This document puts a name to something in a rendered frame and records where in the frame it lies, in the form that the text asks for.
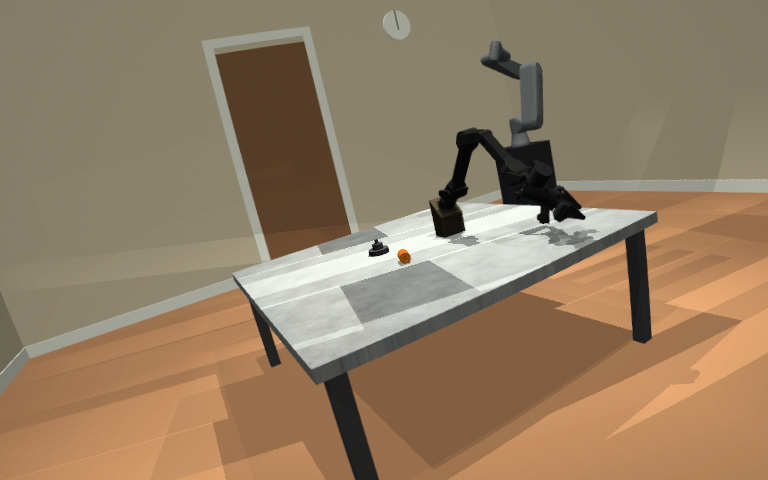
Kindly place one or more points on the orange knob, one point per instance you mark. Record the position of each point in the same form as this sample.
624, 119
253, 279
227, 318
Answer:
404, 256

